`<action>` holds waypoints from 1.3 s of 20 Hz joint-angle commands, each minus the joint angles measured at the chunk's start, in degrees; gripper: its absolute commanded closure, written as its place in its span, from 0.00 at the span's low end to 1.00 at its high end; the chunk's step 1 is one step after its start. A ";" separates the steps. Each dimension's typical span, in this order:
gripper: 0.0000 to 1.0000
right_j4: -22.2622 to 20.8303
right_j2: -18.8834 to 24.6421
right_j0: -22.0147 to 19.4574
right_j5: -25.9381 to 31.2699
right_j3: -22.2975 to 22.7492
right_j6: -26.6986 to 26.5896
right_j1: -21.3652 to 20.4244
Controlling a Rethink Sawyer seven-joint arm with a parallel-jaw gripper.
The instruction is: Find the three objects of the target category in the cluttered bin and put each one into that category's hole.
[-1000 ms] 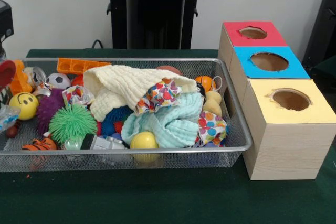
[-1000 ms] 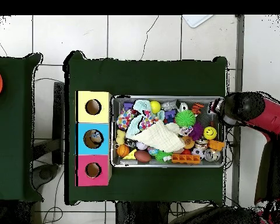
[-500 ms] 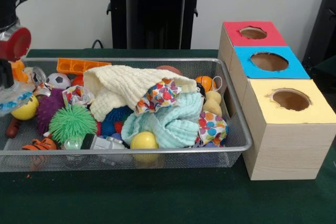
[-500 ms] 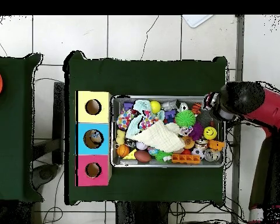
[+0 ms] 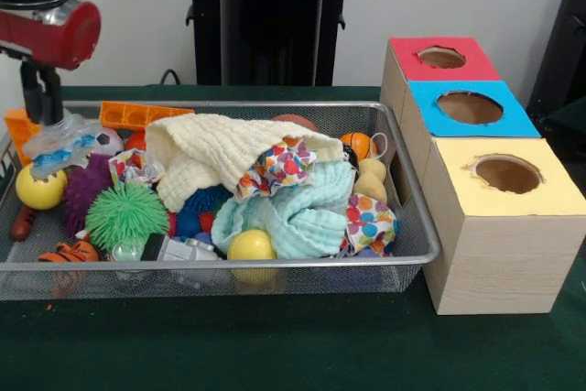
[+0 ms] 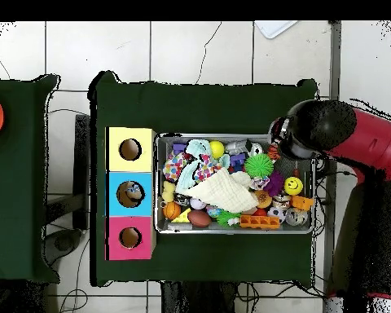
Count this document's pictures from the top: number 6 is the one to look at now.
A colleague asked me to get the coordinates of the cream ribbed cloth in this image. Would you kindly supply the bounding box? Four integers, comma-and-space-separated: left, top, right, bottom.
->
182, 167, 260, 214

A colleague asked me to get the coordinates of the shallow clear mesh bin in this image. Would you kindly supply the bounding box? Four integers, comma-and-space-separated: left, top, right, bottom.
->
152, 132, 315, 235

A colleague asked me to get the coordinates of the wooden box with three holes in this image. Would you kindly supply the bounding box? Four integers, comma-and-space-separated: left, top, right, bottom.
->
104, 126, 157, 262

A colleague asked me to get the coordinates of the large green spiky ball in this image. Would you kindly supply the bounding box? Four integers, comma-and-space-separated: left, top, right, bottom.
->
244, 152, 275, 179

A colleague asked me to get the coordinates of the purple spiky ball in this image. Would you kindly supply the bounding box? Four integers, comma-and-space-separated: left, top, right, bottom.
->
263, 170, 285, 197

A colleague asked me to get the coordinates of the yellow smiley ball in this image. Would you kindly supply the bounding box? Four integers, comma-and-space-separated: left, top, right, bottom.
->
283, 176, 304, 196

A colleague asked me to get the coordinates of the plain yellow ball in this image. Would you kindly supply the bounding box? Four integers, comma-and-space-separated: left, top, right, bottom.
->
209, 140, 226, 160

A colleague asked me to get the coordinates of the orange plastic toy piece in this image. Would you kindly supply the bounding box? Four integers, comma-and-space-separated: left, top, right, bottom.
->
290, 194, 314, 211

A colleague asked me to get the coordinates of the mint ribbed cloth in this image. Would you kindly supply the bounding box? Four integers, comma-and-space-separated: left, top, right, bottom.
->
175, 139, 231, 194

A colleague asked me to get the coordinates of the long orange block with holes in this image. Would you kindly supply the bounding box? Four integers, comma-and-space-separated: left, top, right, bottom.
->
239, 214, 280, 231

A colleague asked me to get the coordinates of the white tray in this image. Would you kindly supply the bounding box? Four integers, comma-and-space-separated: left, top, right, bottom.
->
253, 20, 299, 40

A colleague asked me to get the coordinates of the small brown football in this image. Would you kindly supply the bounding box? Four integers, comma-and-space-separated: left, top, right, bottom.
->
187, 209, 213, 228

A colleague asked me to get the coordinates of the small orange basketball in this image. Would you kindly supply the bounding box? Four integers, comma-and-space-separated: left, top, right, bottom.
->
161, 201, 182, 222

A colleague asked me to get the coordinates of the black upright panel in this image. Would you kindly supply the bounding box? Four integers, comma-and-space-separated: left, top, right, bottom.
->
72, 113, 91, 231

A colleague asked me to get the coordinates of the black floor cable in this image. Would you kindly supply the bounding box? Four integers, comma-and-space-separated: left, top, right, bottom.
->
315, 169, 359, 179

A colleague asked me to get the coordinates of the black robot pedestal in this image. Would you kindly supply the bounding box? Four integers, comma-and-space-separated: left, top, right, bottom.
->
160, 280, 239, 313

